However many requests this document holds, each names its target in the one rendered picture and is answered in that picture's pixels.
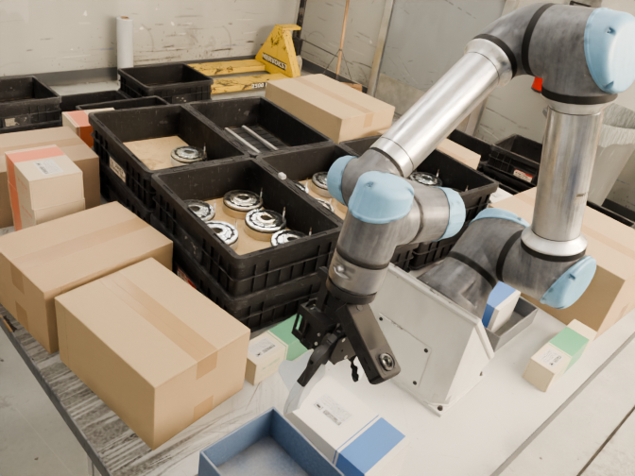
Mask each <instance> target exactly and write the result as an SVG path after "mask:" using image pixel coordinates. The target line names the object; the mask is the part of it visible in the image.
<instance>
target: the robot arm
mask: <svg viewBox="0 0 635 476"><path fill-rule="evenodd" d="M521 75H530V76H533V77H540V78H542V84H541V96H542V98H543V99H544V100H545V101H546V102H547V103H548V105H549V107H548V112H547V119H546V126H545V132H544V139H543V146H542V152H541V165H540V171H539V178H538V185H537V191H536V197H535V204H534V211H533V217H532V224H531V225H529V224H528V223H527V222H526V221H525V220H524V219H523V218H521V217H518V216H517V214H515V213H513V212H510V211H507V210H504V209H499V208H487V209H485V210H483V211H481V212H480V213H479V214H478V215H477V216H476V217H475V218H474V219H473V220H472V221H471V223H470V224H469V226H468V227H467V229H466V230H465V231H464V233H463V234H462V235H461V237H460V238H459V239H458V241H457V242H456V243H455V245H454V246H453V248H452V249H451V251H450V252H449V253H448V255H447V256H446V257H445V259H444V260H443V261H442V262H441V263H439V264H437V265H436V266H435V267H433V268H432V269H430V270H429V271H427V272H426V273H425V274H423V275H422V276H421V277H420V278H419V280H421V281H424V282H427V283H428V284H430V285H432V286H433V287H435V288H437V289H438V290H439V291H440V292H442V293H443V294H445V295H446V296H448V297H449V298H451V299H452V300H454V301H455V302H456V303H458V304H459V305H460V306H462V307H463V308H464V309H465V310H467V311H468V312H470V313H471V314H473V315H475V316H477V317H478V318H480V319H481V320H482V318H483V314H484V312H485V309H486V306H487V302H488V299H489V294H490V293H491V291H492V290H493V288H494V287H495V286H496V284H497V283H498V282H499V281H501V282H503V283H505V284H506V285H508V286H510V287H512V288H514V289H516V290H518V291H520V292H522V293H524V294H526V295H528V296H530V297H532V298H534V299H536V300H538V301H539V302H540V303H542V304H547V305H549V306H551V307H553V308H556V309H564V308H567V307H569V306H570V305H572V304H573V303H574V302H576V301H577V300H578V299H579V297H580V296H581V295H582V294H583V293H584V291H585V290H586V288H587V287H588V285H589V284H590V282H591V280H592V277H593V275H594V272H595V269H596V261H595V259H594V258H592V256H591V255H586V249H587V244H588V241H587V238H586V237H585V235H584V234H583V233H582V232H581V227H582V222H583V217H584V212H585V208H586V202H587V198H588V192H589V188H590V183H591V178H592V169H593V164H594V159H595V154H596V149H597V145H598V140H599V134H600V129H601V125H602V120H603V115H604V110H605V108H606V107H607V106H609V105H610V104H611V103H613V102H614V101H616V99H617V96H618V93H621V92H623V91H625V90H626V89H627V88H628V87H629V86H630V85H631V84H632V82H633V81H634V79H635V17H633V16H632V15H631V14H629V13H627V12H623V11H617V10H612V9H610V8H588V7H579V6H570V5H561V4H554V3H546V2H543V3H535V4H530V5H526V6H523V7H520V8H517V9H514V10H512V11H511V12H509V13H507V14H506V15H504V16H502V17H500V18H499V19H497V20H496V21H494V22H493V23H491V24H490V25H488V26H487V27H485V28H484V29H483V30H482V31H480V32H479V33H478V34H477V35H476V36H475V37H473V38H472V40H471V41H469V42H468V43H467V45H466V46H465V49H464V56H463V57H462V58H461V59H460V60H459V61H458V62H457V63H456V64H455V65H454V66H453V67H452V68H451V69H450V70H449V71H448V72H447V73H446V74H445V75H444V76H443V77H442V78H441V79H440V80H439V81H438V82H437V83H436V84H435V85H434V86H433V87H431V88H430V89H429V90H428V91H427V92H426V93H425V94H424V95H423V96H422V97H421V98H420V99H419V100H418V101H417V102H416V103H415V104H414V105H413V106H412V107H411V108H410V109H409V110H408V111H407V112H406V113H405V114H404V115H403V116H402V117H401V118H400V119H399V120H398V121H397V122H396V123H395V124H394V125H393V126H392V127H391V128H390V129H388V130H387V131H386V132H385V133H384V134H383V135H382V136H381V137H380V138H379V139H378V140H377V141H376V142H375V143H374V144H373V145H372V146H371V147H370V148H369V149H368V150H367V151H366V152H365V153H364V154H363V155H362V156H361V157H360V158H358V157H355V156H345V157H342V158H339V159H338V160H336V161H335V162H334V163H333V165H332V166H331V168H330V170H329V172H328V176H327V188H328V191H329V194H330V195H331V196H332V197H333V198H335V199H336V200H337V201H339V202H341V203H342V204H344V205H345V206H346V207H348V209H347V213H346V216H345V219H344V222H343V225H342V229H341V231H340V234H339V237H338V241H337V244H336V247H335V253H334V256H333V258H332V261H331V264H330V266H328V267H325V266H322V267H319V268H318V272H317V276H318V277H319V278H321V279H322V283H321V285H320V288H319V292H318V295H317V297H315V298H311V299H309V301H308V302H305V303H302V304H300V307H299V309H298V313H297V316H296V319H295V323H294V326H293V329H292V332H291V333H292V334H293V335H294V336H295V337H296V338H298V339H299V340H300V343H301V344H302V345H304V346H305V347H306V348H307V349H308V350H310V349H313V350H314V351H313V352H306V353H305V354H304V355H303V356H302V357H301V359H300V360H299V361H297V362H292V361H288V360H284V361H282V362H281V363H280V365H279V368H278V371H279V374H280V376H281V378H282V379H283V382H284V384H285V386H286V387H287V389H288V391H289V396H288V398H287V400H286V402H285V405H284V408H283V412H284V413H285V414H286V415H287V414H289V413H291V412H293V411H295V410H297V409H300V406H301V404H302V403H303V401H304V400H305V399H306V398H307V397H308V396H309V394H310V392H311V390H312V388H313V387H314V386H315V384H316V383H318V382H319V381H320V380H321V379H322V377H323V376H324V375H325V365H326V364H327V363H328V361H330V362H331V363H332V364H333V365H336V363H338V362H341V361H343V360H345V359H348V360H349V361H350V362H351V369H352V380H353V381H354V382H355V383H356V382H358V381H360V380H361V377H362V375H363V373H364V372H365V374H366V376H367V378H368V381H369V383H370V384H379V383H383V382H385V381H387V380H389V379H391V378H393V377H395V376H397V375H398V374H399V373H400V372H401V367H400V365H399V363H398V361H397V359H396V357H395V355H394V353H393V351H392V349H391V347H390V345H389V343H388V342H387V340H386V337H385V335H384V333H383V331H382V329H381V327H380V325H379V323H378V321H377V319H376V317H375V315H374V313H373V311H372V309H371V308H370V306H369V304H370V303H372V301H374V300H375V297H376V294H377V292H378V291H379V290H380V288H381V286H382V283H383V280H384V278H385V275H386V272H387V269H388V266H389V263H390V260H391V258H392V255H393V252H394V249H395V247H396V246H399V245H407V244H414V243H420V242H427V241H432V242H436V241H439V240H441V239H444V238H448V237H451V236H454V235H455V234H457V233H458V232H459V231H460V229H461V228H462V226H463V223H464V221H465V206H464V203H463V200H462V198H461V197H460V195H459V194H458V193H457V192H455V191H454V190H452V189H449V188H442V187H439V186H435V187H432V188H429V187H425V186H423V185H420V184H418V183H417V182H414V181H412V180H409V179H407V177H408V176H409V175H410V174H411V173H412V172H413V171H414V170H415V169H416V168H417V167H418V166H419V165H420V164H421V163H422V162H423V161H424V160H425V159H426V158H427V157H428V156H429V154H430V153H431V152H432V151H433V150H434V149H435V148H436V147H437V146H438V145H439V144H440V143H441V142H442V141H443V140H444V139H445V138H446V137H447V136H448V135H449V134H450V133H451V132H452V131H453V130H454V129H455V128H456V127H457V126H458V125H459V124H460V123H461V122H462V121H463V120H464V119H465V118H466V117H467V116H468V115H469V114H470V113H471V112H472V111H473V110H474V109H475V108H476V107H477V106H478V105H479V104H480V103H481V102H482V101H483V100H484V99H485V98H486V97H487V95H488V94H489V93H490V92H491V91H492V90H493V89H494V88H500V87H504V86H506V85H507V83H508V82H509V81H510V80H511V79H512V78H514V77H517V76H521ZM310 304H316V306H315V305H310ZM308 305H310V306H308ZM300 315H301V316H302V318H301V321H300V326H299V329H297V324H298V321H299V318H300Z"/></svg>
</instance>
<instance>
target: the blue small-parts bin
mask: <svg viewBox="0 0 635 476"><path fill-rule="evenodd" d="M197 476H345V475H344V474H343V473H342V472H341V471H340V470H339V469H338V468H337V467H336V466H335V465H334V464H333V463H332V462H331V461H330V460H329V459H328V458H327V457H326V456H325V455H324V454H323V453H322V452H321V451H319V450H318V449H317V448H316V447H315V446H314V445H313V444H312V443H311V442H310V441H309V440H308V439H307V438H306V437H305V436H304V435H303V434H302V433H301V432H300V431H299V430H298V429H297V428H296V427H295V426H294V425H293V424H292V423H291V422H290V421H289V420H288V419H287V418H286V417H284V416H283V415H282V414H281V413H280V412H279V411H278V410H277V409H276V408H275V407H274V406H273V407H271V408H269V409H268V410H266V411H264V412H263V413H261V414H260V415H259V416H256V417H255V418H253V419H251V420H250V421H248V422H246V423H245V424H243V425H241V426H240V427H238V428H237V429H235V430H233V431H232V432H230V433H228V434H226V435H224V436H223V437H221V438H219V439H218V440H216V441H215V442H214V443H212V444H210V445H209V446H207V447H205V448H204V449H202V450H201V451H200V452H199V461H198V473H197Z"/></svg>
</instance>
